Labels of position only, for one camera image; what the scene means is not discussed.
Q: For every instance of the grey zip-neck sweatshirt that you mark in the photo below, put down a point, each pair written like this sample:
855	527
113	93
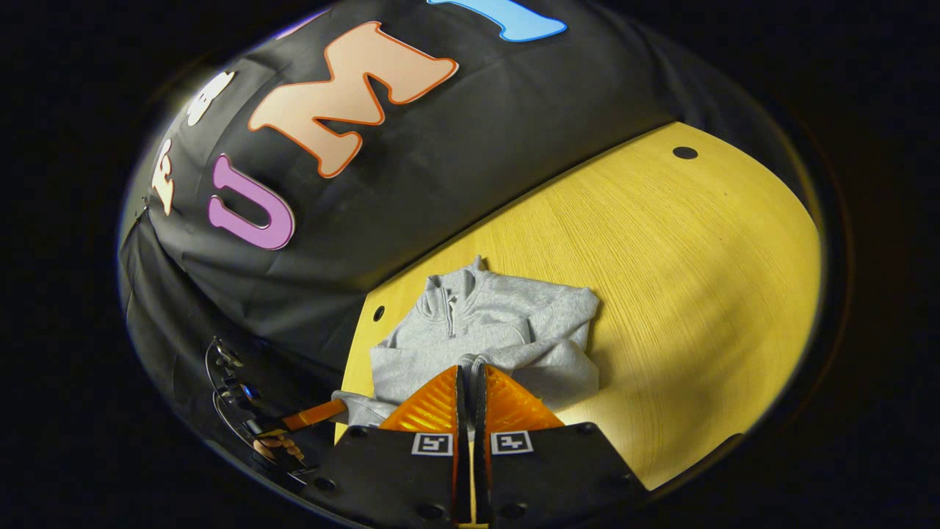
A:
499	323

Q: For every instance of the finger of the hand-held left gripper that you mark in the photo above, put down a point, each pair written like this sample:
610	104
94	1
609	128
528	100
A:
316	415

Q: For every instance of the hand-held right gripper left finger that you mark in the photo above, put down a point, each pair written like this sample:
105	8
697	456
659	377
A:
460	411

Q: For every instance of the black backdrop cloth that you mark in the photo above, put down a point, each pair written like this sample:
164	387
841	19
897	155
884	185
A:
477	147

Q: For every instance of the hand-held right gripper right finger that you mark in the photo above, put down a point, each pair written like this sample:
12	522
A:
479	419

